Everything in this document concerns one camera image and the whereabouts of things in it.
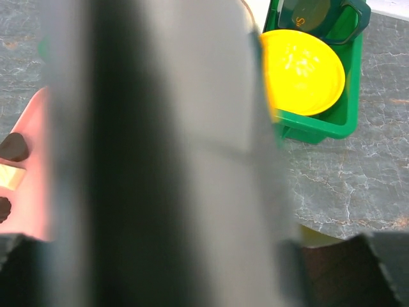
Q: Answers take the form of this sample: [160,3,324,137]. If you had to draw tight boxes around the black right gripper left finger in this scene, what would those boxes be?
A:
[1,233,52,307]

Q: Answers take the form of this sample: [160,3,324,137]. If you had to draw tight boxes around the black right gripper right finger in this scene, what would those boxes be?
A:
[351,232,408,306]

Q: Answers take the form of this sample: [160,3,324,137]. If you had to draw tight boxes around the pink chocolate tray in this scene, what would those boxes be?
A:
[1,87,54,241]

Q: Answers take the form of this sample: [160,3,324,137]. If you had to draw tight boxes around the metal tongs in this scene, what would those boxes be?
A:
[42,1,307,306]

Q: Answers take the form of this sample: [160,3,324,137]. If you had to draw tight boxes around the dark swirl rosette chocolate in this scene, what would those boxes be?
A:
[0,197,12,223]

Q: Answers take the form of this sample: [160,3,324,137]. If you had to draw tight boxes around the white ridged square chocolate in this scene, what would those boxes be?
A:
[0,164,26,191]

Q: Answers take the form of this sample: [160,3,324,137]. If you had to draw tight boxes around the dark teardrop chocolate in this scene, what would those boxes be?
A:
[0,132,29,162]

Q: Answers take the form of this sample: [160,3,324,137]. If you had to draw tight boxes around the green plastic crate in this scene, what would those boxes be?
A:
[262,1,363,144]

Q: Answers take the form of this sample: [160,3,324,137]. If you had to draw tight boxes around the yellow bowl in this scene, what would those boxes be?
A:
[260,29,346,116]

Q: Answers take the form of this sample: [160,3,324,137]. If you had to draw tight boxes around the green mug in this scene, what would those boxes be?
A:
[277,1,371,45]

